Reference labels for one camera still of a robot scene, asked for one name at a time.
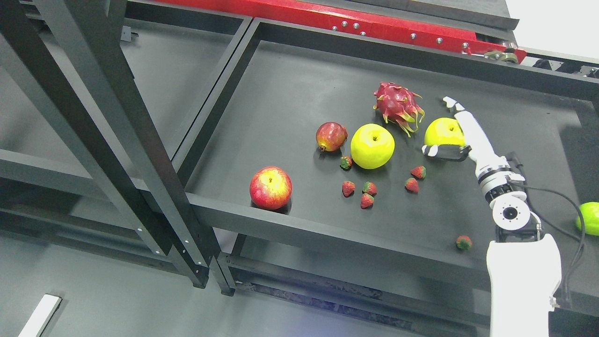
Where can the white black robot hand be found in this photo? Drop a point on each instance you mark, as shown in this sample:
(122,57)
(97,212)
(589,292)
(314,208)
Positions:
(477,145)

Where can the strawberry near arm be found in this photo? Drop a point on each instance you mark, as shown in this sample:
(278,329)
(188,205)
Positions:
(464,242)

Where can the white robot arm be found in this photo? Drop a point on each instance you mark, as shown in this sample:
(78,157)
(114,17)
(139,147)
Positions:
(524,263)

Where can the yellow green apple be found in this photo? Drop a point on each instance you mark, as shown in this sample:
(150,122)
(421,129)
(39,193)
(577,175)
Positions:
(372,146)

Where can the strawberry front middle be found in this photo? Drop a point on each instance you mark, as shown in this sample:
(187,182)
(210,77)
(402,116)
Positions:
(369,188)

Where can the strawberry beside yellow apple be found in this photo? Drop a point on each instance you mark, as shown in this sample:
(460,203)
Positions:
(345,163)

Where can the red apple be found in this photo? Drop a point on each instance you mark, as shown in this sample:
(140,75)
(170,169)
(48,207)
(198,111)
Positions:
(270,188)

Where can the black metal shelf rack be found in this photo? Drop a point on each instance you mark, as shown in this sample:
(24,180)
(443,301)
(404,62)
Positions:
(134,133)

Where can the strawberry right upper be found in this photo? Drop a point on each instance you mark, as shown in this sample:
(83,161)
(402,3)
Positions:
(419,172)

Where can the strawberry right lower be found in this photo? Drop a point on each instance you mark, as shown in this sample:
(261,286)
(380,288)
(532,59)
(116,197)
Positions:
(412,186)

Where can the dragon fruit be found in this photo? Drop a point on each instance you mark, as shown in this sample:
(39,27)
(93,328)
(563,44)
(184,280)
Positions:
(397,104)

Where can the strawberry front lower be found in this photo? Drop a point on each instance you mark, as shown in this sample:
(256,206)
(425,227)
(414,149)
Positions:
(367,201)

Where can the green fruit right edge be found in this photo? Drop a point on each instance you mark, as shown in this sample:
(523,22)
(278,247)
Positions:
(590,213)

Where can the strawberry front left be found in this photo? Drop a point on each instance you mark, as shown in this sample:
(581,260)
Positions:
(348,188)

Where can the pomegranate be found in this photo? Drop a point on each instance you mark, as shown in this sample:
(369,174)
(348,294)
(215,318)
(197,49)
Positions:
(330,136)

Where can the red metal beam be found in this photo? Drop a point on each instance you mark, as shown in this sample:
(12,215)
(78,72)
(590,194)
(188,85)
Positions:
(384,27)

